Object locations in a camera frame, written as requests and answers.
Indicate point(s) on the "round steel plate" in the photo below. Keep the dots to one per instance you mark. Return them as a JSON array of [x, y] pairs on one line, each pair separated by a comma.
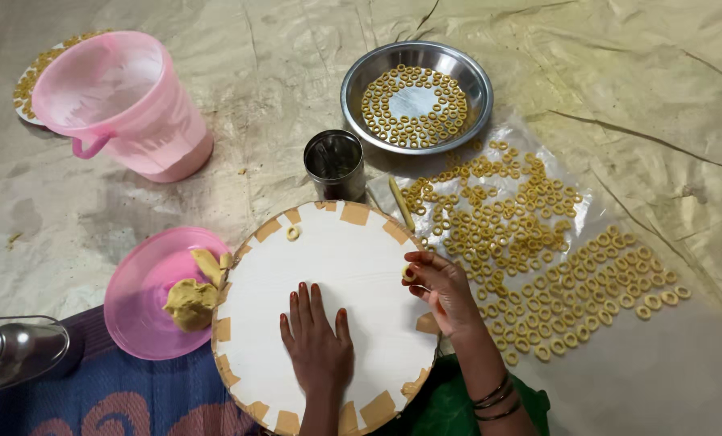
[[361, 79]]

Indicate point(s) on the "shiny steel vessel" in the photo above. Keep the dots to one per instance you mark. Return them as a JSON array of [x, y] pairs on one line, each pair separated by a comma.
[[22, 351]]

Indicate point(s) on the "person's green garment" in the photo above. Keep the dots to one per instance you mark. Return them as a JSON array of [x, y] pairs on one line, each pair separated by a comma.
[[439, 409]]

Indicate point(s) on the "scattered heap of dough rings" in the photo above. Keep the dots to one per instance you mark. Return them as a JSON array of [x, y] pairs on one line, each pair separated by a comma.
[[500, 218]]

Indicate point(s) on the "dough rings circling steel plate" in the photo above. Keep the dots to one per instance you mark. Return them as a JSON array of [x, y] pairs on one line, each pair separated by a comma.
[[391, 130]]

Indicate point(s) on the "pink plastic bucket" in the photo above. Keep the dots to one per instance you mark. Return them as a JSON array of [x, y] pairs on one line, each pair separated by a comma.
[[137, 115]]

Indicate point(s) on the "neat rows of dough rings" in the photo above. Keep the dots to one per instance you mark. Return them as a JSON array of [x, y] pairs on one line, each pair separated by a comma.
[[585, 284]]

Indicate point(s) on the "person's right hand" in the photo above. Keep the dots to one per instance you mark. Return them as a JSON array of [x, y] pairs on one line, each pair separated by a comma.
[[451, 297]]

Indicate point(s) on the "steel tumbler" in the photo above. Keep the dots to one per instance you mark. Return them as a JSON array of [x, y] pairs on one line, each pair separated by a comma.
[[335, 166]]

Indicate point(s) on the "round white taped board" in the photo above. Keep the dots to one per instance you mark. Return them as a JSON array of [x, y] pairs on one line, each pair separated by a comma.
[[361, 284]]

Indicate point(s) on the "blue patterned mat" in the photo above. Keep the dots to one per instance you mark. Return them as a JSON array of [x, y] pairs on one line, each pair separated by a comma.
[[124, 393]]

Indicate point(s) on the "small yellow dough piece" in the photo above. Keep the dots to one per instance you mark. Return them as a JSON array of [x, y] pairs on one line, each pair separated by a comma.
[[208, 264]]

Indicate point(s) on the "person's left hand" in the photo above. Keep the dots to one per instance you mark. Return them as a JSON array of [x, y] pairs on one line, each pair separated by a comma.
[[316, 354]]

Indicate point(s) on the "pink plastic plate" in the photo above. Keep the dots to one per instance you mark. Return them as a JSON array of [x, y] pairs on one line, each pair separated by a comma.
[[140, 290]]

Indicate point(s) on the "clear plastic sheet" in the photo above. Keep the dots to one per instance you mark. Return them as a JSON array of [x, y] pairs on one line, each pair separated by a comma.
[[512, 136]]

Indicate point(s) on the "white plate of dough rings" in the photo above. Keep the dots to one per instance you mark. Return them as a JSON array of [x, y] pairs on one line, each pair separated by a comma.
[[31, 79]]

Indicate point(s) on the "thin dark bangle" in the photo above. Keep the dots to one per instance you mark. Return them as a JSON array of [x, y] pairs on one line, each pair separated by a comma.
[[499, 416], [495, 398], [491, 389]]

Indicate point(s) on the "large yellow dough lump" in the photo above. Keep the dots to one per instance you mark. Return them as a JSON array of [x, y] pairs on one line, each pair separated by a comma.
[[190, 304]]

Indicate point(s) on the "thin rolled dough stick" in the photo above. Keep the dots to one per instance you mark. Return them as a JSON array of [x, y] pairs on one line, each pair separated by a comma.
[[401, 203]]

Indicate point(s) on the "beige tarpaulin sheet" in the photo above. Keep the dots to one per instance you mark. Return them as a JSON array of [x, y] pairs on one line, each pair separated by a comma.
[[639, 91]]

